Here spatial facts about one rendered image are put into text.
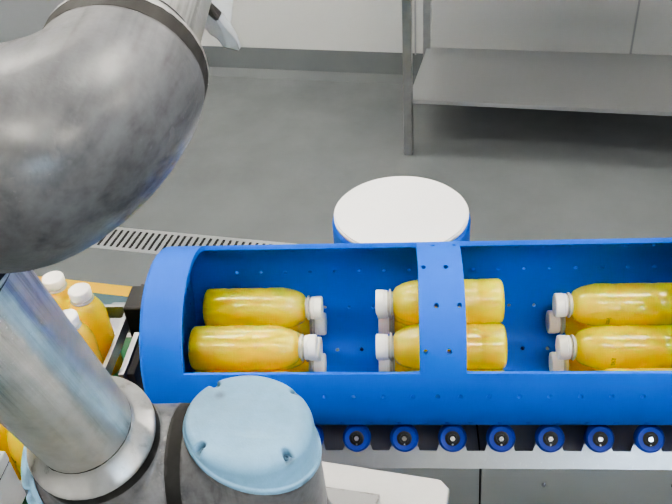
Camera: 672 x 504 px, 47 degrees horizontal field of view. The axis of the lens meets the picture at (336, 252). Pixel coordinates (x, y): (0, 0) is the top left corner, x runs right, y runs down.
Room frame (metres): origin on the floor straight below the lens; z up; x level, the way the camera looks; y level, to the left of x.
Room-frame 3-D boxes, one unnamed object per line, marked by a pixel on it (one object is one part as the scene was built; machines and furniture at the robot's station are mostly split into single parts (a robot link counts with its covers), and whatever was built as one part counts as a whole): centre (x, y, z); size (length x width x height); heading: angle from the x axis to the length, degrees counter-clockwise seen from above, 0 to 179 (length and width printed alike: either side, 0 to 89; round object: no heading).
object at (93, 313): (1.08, 0.46, 0.99); 0.07 x 0.07 x 0.18
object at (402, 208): (1.33, -0.14, 1.03); 0.28 x 0.28 x 0.01
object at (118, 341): (0.96, 0.43, 0.96); 0.40 x 0.01 x 0.03; 174
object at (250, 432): (0.48, 0.10, 1.35); 0.13 x 0.12 x 0.14; 85
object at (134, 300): (1.16, 0.37, 0.95); 0.10 x 0.07 x 0.10; 174
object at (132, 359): (0.95, 0.35, 0.99); 0.10 x 0.02 x 0.12; 174
